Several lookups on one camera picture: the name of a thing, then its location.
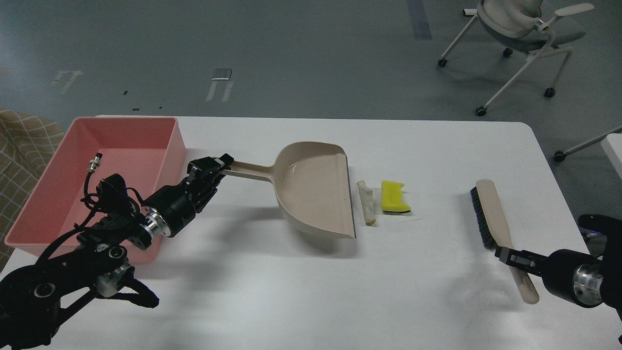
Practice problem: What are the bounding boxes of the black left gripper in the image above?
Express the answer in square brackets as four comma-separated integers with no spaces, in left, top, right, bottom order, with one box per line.
[143,153,235,238]

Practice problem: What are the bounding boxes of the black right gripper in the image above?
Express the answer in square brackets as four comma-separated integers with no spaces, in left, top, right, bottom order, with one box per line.
[495,246,604,308]

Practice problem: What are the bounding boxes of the beige hand brush black bristles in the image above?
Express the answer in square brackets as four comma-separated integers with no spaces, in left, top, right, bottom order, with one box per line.
[469,179,539,304]

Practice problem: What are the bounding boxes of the beige plastic dustpan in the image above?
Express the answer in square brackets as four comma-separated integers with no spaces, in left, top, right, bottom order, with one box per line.
[224,141,356,239]

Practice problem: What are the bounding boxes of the bread slice piece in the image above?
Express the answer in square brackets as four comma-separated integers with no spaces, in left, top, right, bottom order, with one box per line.
[357,181,376,226]

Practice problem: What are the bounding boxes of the yellow sponge piece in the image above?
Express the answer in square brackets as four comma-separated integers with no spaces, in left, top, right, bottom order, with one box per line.
[380,181,412,213]

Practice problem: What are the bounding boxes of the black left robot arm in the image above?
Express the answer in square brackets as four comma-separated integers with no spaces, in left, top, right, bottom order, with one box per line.
[1,153,235,350]

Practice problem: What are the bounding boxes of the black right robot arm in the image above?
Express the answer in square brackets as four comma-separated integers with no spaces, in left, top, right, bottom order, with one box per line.
[493,213,622,315]

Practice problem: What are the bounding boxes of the pink plastic bin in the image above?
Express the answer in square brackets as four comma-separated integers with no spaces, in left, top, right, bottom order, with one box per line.
[5,117,186,256]

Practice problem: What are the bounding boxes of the beige checkered cloth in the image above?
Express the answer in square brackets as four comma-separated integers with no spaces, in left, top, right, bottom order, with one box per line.
[0,108,64,268]

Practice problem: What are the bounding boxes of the white office chair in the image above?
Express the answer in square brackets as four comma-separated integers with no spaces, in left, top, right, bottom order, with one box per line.
[437,0,595,117]

